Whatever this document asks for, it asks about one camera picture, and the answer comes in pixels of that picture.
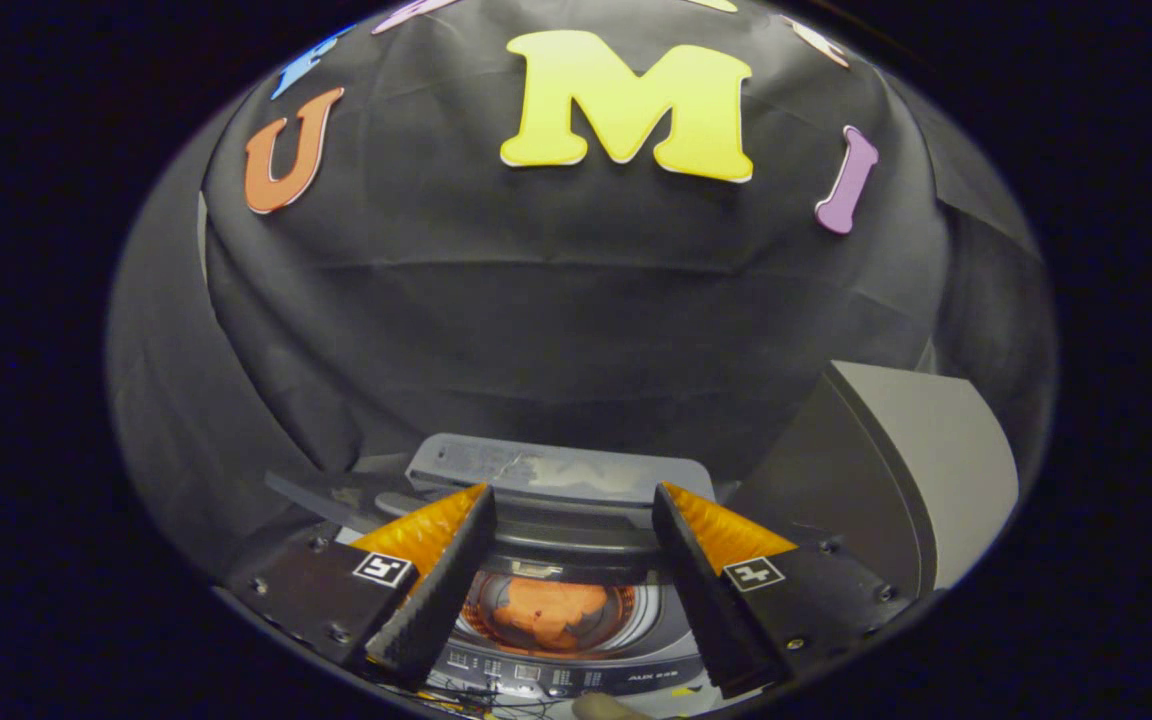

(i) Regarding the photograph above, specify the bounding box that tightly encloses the grey washing machine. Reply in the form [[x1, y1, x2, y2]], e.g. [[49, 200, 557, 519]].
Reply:
[[266, 470, 737, 716]]

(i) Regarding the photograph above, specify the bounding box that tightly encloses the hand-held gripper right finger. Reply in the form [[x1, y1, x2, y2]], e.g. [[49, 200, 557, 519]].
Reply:
[[652, 482, 915, 699]]

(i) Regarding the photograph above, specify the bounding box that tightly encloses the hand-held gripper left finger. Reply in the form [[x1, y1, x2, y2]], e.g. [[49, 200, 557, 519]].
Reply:
[[224, 483, 497, 691]]

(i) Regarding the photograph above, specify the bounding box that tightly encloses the orange shirt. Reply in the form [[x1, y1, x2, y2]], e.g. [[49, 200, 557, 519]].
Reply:
[[491, 580, 609, 649]]

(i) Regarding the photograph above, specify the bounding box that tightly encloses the black backdrop cloth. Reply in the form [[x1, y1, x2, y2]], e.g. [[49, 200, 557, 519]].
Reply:
[[104, 0, 1055, 581]]

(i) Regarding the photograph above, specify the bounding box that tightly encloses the dark washing machine lid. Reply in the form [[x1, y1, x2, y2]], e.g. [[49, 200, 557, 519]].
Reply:
[[406, 433, 717, 556]]

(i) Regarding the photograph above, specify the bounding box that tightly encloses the beige cabinet with dark top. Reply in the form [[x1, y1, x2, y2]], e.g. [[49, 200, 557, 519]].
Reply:
[[726, 360, 1020, 599]]

